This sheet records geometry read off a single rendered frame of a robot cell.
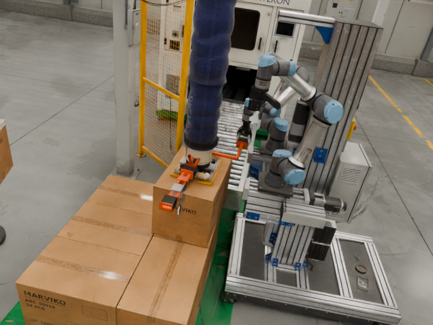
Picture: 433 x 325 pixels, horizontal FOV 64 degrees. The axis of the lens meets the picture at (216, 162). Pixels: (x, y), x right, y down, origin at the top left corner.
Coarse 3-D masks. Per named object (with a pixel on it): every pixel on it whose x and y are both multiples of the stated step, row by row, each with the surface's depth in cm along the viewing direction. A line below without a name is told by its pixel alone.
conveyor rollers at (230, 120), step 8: (224, 104) 478; (232, 104) 479; (240, 104) 484; (224, 112) 455; (232, 112) 454; (240, 112) 461; (224, 120) 431; (232, 120) 432; (240, 120) 437; (224, 128) 408; (232, 128) 414; (224, 136) 392; (232, 136) 392; (240, 136) 398; (224, 144) 376; (232, 144) 375; (224, 152) 360; (232, 152) 359; (240, 160) 351; (232, 168) 336; (240, 168) 335; (232, 176) 320; (240, 176) 321; (232, 184) 313
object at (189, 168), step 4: (184, 164) 221; (188, 164) 220; (192, 164) 220; (180, 168) 215; (184, 168) 217; (188, 168) 217; (192, 168) 218; (196, 168) 217; (180, 172) 215; (184, 172) 214; (188, 172) 214; (192, 172) 213; (196, 172) 219; (192, 176) 214
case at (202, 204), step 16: (176, 160) 253; (224, 160) 262; (224, 176) 243; (160, 192) 223; (192, 192) 221; (208, 192) 223; (224, 192) 266; (176, 208) 226; (192, 208) 223; (208, 208) 219; (160, 224) 236; (176, 224) 232; (192, 224) 229; (208, 224) 225; (192, 240) 235; (208, 240) 238
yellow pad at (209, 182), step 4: (212, 160) 254; (220, 160) 257; (216, 164) 250; (220, 164) 253; (216, 168) 246; (204, 172) 239; (208, 172) 235; (212, 172) 240; (216, 172) 242; (212, 176) 236; (200, 180) 231; (204, 180) 231; (208, 180) 231; (212, 180) 233; (208, 184) 230
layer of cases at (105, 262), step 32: (96, 192) 274; (128, 192) 279; (96, 224) 243; (128, 224) 247; (64, 256) 215; (96, 256) 218; (128, 256) 221; (160, 256) 225; (192, 256) 228; (32, 288) 194; (64, 288) 195; (96, 288) 198; (128, 288) 200; (160, 288) 203; (192, 288) 206; (32, 320) 210; (64, 320) 204; (96, 320) 198; (128, 320) 192; (160, 320) 187; (192, 320) 218
